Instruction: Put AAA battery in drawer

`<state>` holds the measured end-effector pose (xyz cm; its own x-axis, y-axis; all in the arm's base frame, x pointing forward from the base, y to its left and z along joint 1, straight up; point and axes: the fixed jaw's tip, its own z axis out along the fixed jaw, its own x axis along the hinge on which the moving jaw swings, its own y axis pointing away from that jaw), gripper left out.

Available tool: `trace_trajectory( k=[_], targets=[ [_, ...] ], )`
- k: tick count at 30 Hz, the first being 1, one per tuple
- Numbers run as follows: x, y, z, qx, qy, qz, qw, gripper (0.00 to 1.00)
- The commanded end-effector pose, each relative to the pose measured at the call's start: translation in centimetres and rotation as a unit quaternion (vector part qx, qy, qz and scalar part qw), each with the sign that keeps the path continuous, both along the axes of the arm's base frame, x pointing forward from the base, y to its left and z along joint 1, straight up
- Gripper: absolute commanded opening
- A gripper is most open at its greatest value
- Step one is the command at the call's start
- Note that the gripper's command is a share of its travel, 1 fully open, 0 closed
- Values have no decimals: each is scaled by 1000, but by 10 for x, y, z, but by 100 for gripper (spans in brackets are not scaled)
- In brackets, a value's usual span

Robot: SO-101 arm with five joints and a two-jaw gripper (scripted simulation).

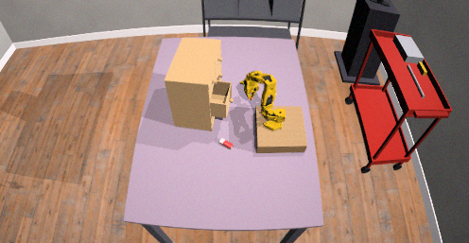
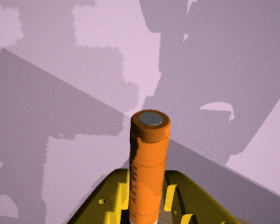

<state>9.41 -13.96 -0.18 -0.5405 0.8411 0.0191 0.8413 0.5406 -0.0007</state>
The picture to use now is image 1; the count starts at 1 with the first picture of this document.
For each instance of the red and white eraser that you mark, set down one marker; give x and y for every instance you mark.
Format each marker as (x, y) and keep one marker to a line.
(226, 143)

